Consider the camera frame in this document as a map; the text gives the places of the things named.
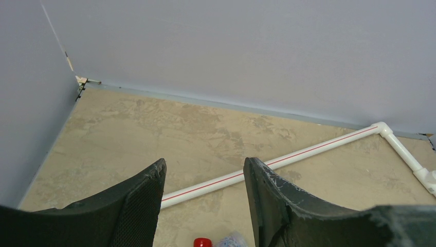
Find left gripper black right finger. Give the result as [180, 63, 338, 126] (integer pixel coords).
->
[243, 157, 435, 246]

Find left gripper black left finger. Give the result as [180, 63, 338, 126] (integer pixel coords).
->
[1, 158, 166, 246]

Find white pvc pipe frame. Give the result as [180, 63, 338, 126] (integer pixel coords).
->
[161, 122, 435, 209]

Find black faucet with red handle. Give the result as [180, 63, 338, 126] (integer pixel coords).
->
[193, 238, 213, 247]

